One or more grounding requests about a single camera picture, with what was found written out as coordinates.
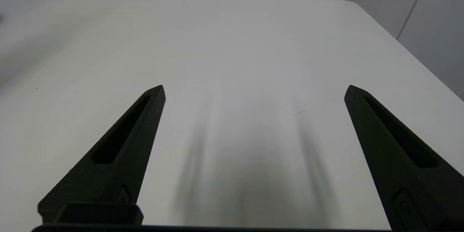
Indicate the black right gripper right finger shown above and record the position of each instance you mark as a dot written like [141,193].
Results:
[402,163]

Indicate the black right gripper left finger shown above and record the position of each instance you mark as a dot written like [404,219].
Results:
[119,166]

